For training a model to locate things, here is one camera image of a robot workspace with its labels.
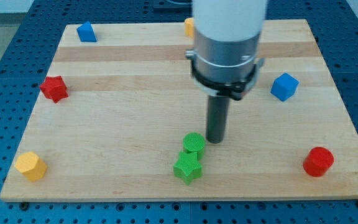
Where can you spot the wooden board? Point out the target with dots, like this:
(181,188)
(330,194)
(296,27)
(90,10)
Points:
(131,100)

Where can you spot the red star block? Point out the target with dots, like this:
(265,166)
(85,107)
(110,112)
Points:
(54,88)

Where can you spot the red cylinder block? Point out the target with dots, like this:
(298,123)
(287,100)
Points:
(318,161)

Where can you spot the yellow hexagon block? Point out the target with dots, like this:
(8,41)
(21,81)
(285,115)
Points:
(31,166)

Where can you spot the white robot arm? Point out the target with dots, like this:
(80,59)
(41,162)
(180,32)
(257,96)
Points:
(227,20)

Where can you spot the blue triangle block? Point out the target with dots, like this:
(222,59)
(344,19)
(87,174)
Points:
(86,33)

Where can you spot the yellow block behind arm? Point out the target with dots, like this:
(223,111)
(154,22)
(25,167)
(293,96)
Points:
(189,27)

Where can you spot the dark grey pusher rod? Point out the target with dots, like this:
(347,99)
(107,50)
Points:
(216,118)

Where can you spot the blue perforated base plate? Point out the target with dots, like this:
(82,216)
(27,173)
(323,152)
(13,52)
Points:
(25,63)

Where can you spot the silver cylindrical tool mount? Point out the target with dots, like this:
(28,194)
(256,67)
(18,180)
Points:
(224,68)

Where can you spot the blue cube block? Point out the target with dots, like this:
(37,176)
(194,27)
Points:
(284,87)

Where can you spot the green cylinder block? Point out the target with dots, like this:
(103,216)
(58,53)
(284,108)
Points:
(194,142)

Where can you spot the green star block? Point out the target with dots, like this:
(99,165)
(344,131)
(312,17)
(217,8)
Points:
(187,167)

